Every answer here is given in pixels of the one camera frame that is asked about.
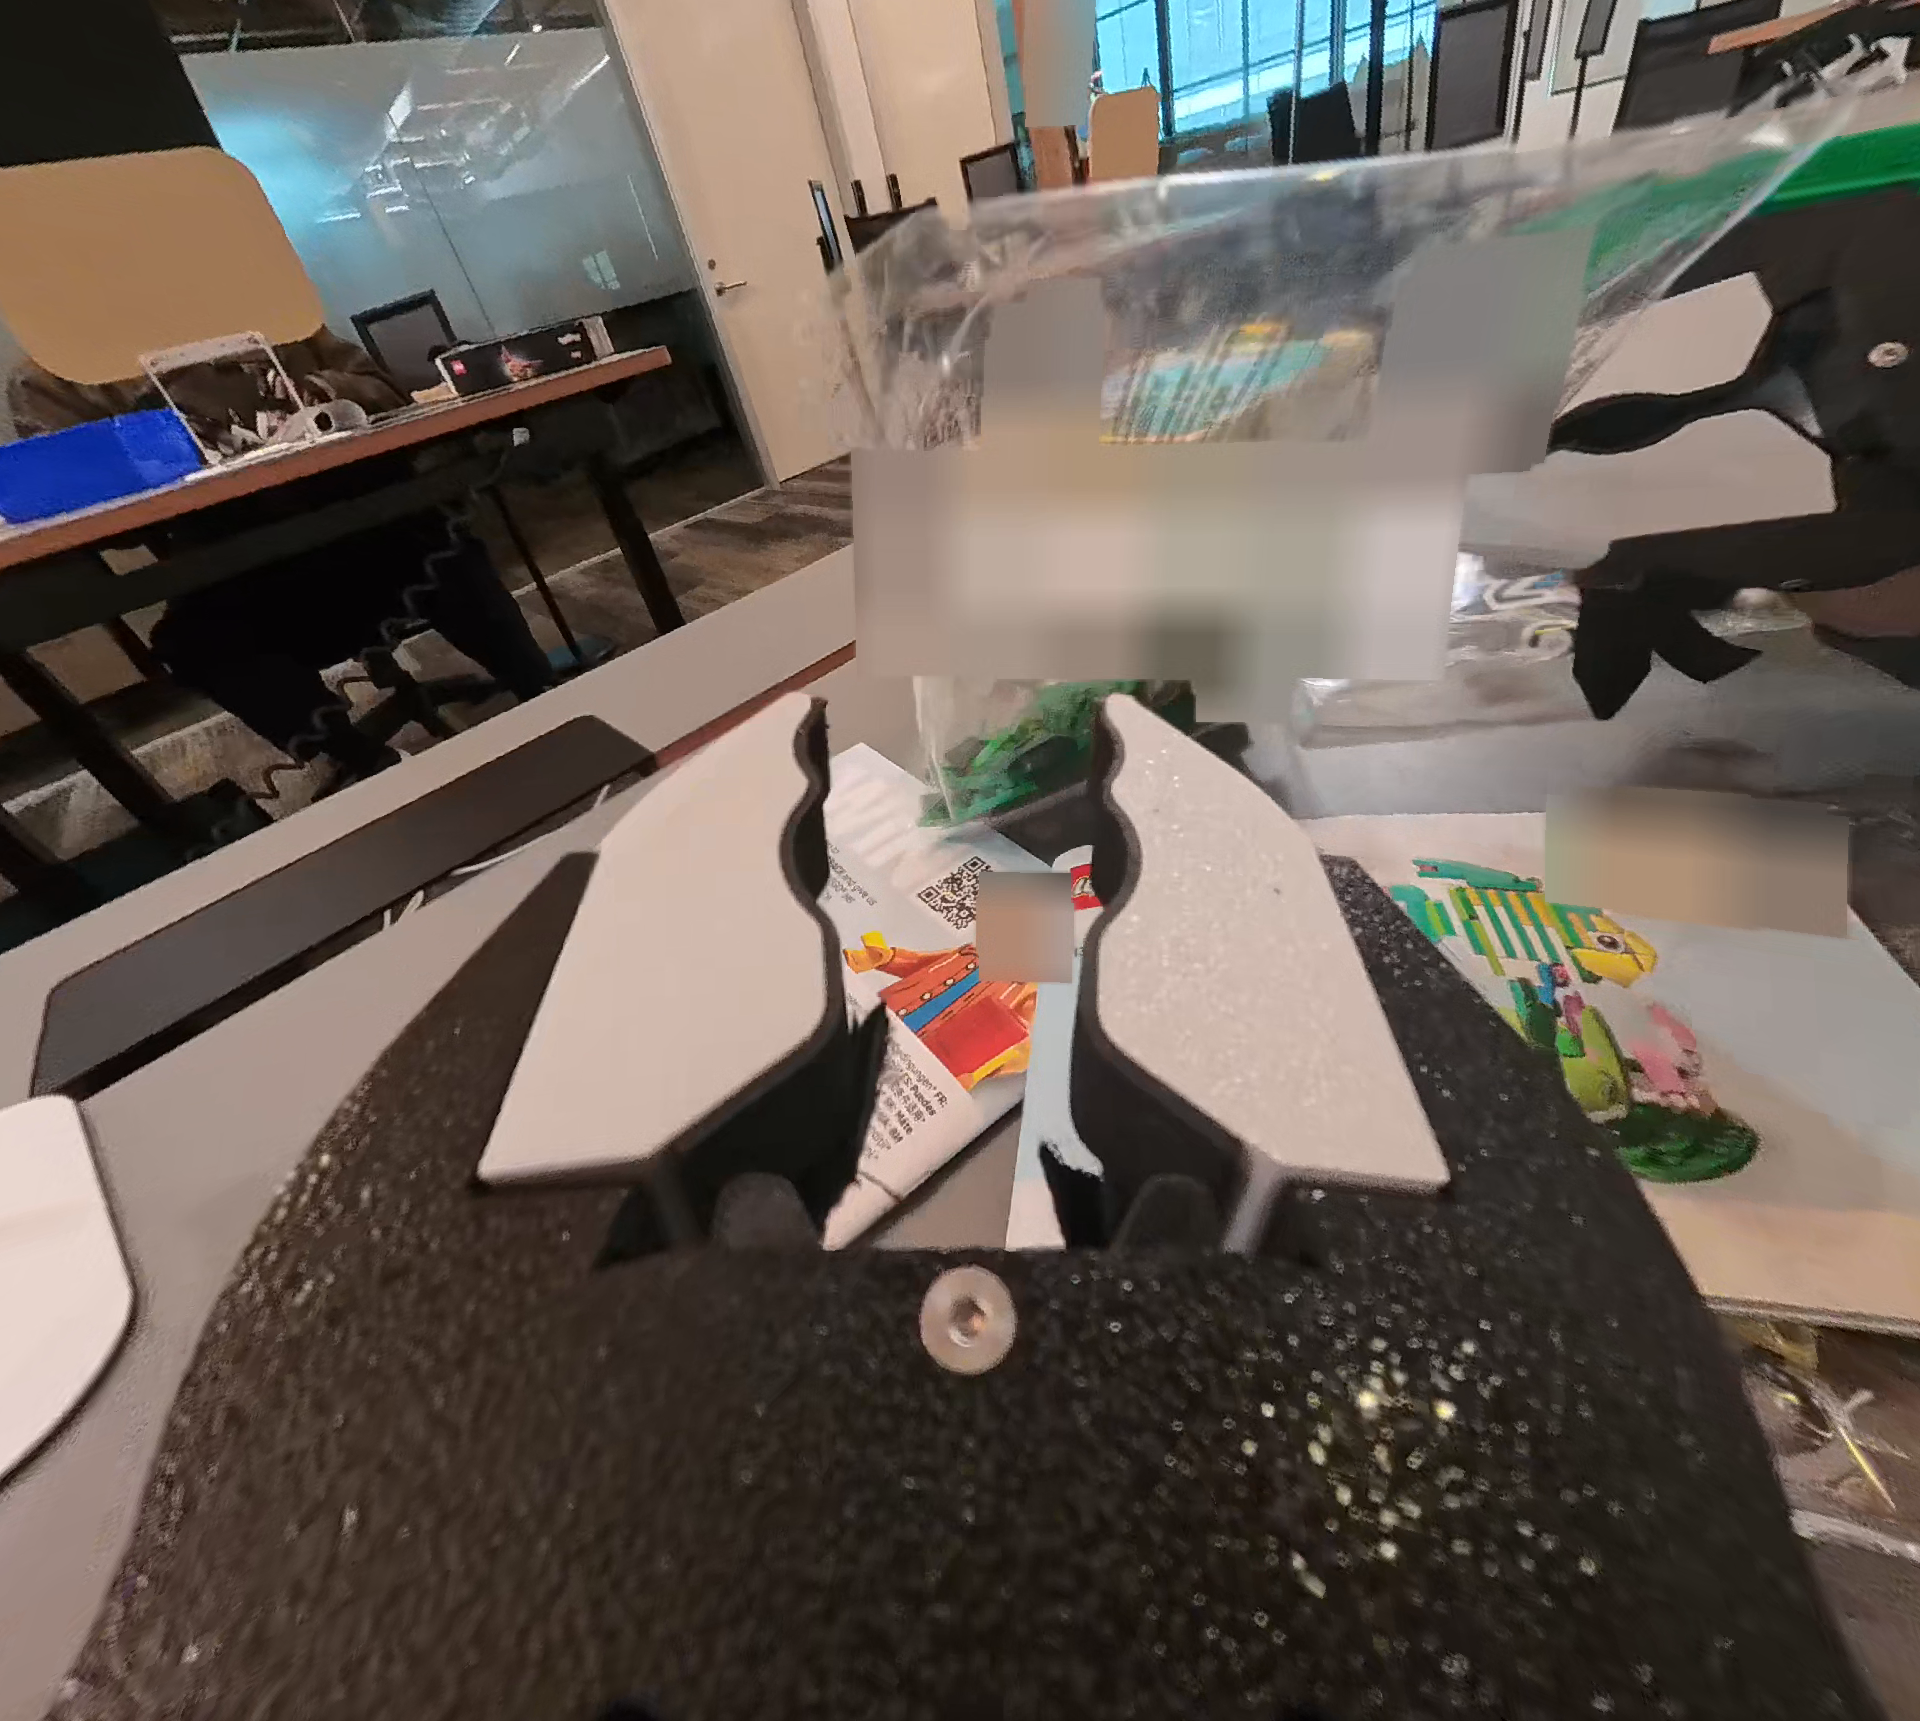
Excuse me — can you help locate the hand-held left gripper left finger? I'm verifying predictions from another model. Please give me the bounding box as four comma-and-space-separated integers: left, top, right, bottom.
475, 695, 891, 1222

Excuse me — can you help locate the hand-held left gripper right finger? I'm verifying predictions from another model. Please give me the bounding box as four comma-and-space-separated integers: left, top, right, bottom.
1070, 695, 1452, 1232

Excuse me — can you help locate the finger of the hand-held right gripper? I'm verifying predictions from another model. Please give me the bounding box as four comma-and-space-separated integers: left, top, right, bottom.
1543, 271, 1832, 462
1559, 461, 1847, 561

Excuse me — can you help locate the large clear plastic bag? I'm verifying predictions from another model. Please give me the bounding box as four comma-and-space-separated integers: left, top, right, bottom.
822, 93, 1870, 839

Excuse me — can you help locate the green lego baseplate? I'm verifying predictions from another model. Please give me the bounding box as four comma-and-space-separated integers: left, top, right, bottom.
1590, 138, 1870, 299

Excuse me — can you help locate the bag of green lego pieces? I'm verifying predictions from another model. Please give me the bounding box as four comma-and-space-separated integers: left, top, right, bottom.
918, 679, 1201, 839

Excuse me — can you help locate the lego instruction booklet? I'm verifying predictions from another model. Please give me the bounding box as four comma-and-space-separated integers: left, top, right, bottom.
1304, 813, 1920, 1333

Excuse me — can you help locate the black lego box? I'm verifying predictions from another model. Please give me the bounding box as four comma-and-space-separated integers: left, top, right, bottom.
434, 319, 617, 397

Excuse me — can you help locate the white paper leaflet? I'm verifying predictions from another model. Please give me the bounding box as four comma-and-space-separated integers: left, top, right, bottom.
822, 743, 1104, 1252

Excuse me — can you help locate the black office chair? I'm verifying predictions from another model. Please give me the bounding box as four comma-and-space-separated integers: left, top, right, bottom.
1612, 0, 1790, 137
1422, 0, 1524, 151

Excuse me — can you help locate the black desk panel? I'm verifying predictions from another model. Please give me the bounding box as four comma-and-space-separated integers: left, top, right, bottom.
29, 716, 657, 1101

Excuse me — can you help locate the wooden table with black legs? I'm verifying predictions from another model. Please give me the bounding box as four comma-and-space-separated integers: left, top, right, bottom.
0, 344, 691, 853

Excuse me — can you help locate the white rounded object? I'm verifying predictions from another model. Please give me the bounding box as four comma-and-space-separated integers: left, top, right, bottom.
0, 1099, 137, 1484

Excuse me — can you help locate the clear acrylic stand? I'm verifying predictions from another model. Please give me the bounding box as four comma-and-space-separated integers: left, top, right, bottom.
142, 332, 301, 462

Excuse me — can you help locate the blue plastic bin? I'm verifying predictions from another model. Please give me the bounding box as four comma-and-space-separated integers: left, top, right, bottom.
0, 409, 204, 527

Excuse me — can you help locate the beige door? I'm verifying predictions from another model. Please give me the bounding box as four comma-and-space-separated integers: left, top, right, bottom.
561, 0, 849, 484

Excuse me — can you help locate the black board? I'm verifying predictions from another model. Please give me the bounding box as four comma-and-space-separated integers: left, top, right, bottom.
0, 0, 222, 167

